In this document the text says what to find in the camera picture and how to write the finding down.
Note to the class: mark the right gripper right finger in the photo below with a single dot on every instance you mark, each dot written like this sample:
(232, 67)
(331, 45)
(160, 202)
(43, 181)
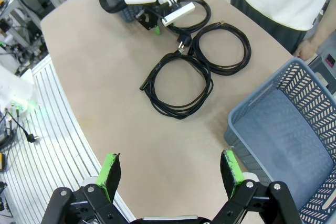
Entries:
(233, 169)

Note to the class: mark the white textured cover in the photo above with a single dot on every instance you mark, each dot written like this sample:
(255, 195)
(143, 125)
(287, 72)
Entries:
(15, 87)

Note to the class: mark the metal equipment shelf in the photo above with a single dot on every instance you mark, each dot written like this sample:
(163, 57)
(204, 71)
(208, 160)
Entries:
(31, 1)

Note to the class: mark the black box red display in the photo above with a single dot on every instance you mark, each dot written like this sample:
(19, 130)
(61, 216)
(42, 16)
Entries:
(331, 61)

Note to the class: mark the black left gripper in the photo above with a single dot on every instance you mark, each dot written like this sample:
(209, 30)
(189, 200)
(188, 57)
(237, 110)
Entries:
(147, 19)

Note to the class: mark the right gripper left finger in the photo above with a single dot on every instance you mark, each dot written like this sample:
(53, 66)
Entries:
(107, 171)

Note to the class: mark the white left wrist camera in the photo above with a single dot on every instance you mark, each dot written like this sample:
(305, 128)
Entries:
(178, 14)

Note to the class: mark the aluminium profile base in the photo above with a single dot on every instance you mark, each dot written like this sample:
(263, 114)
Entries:
(52, 142)

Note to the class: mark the person's left forearm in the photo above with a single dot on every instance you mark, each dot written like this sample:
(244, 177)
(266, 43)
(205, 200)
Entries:
(325, 24)

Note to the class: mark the person's left hand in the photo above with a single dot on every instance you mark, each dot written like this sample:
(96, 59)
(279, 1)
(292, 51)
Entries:
(307, 49)

